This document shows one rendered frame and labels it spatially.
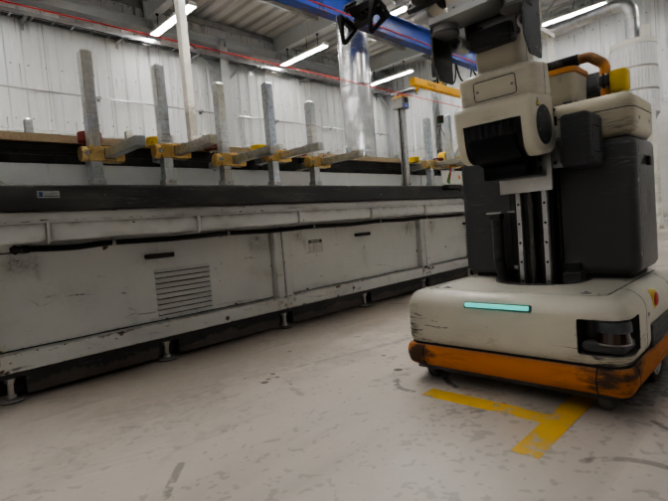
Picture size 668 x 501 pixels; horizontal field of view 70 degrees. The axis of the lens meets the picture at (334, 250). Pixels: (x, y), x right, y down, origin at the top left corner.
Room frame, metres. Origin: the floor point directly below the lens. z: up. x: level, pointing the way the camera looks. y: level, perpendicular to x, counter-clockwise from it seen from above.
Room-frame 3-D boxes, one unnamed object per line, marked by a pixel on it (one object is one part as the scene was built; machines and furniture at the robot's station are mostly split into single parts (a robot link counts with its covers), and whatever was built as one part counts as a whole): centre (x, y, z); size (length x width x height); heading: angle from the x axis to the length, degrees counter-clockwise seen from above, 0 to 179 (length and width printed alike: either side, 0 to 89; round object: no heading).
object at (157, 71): (1.77, 0.59, 0.90); 0.04 x 0.04 x 0.48; 45
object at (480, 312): (1.50, -0.65, 0.16); 0.67 x 0.64 x 0.25; 135
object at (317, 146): (2.12, 0.17, 0.83); 0.43 x 0.03 x 0.04; 45
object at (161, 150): (1.79, 0.58, 0.83); 0.14 x 0.06 x 0.05; 135
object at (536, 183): (1.34, -0.58, 0.68); 0.28 x 0.27 x 0.25; 45
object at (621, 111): (1.57, -0.72, 0.59); 0.55 x 0.34 x 0.83; 45
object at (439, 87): (8.11, -2.03, 2.65); 1.71 x 0.09 x 0.32; 135
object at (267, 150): (1.94, 0.35, 0.80); 0.43 x 0.03 x 0.04; 45
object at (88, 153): (1.61, 0.75, 0.80); 0.14 x 0.06 x 0.05; 135
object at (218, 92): (1.95, 0.41, 0.88); 0.04 x 0.04 x 0.48; 45
